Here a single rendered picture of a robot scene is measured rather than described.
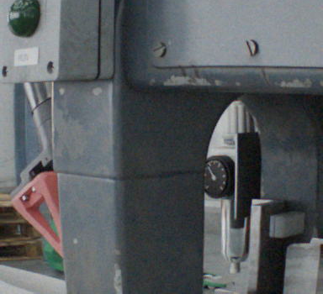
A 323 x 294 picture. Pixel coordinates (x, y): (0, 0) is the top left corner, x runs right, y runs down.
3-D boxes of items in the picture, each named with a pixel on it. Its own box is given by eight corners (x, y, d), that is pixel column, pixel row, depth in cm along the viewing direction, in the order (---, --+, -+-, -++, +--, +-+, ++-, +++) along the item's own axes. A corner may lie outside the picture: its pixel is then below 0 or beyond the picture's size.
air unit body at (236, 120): (198, 275, 86) (198, 101, 85) (235, 267, 89) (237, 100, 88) (233, 280, 83) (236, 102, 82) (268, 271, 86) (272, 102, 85)
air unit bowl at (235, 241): (212, 263, 87) (214, 197, 86) (235, 258, 89) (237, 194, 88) (235, 265, 84) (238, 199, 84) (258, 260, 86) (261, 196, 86)
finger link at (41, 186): (129, 240, 88) (96, 148, 91) (67, 245, 83) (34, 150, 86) (91, 265, 93) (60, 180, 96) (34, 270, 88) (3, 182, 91)
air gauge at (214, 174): (198, 197, 85) (197, 154, 85) (212, 196, 87) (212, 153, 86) (228, 200, 83) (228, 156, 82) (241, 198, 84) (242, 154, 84)
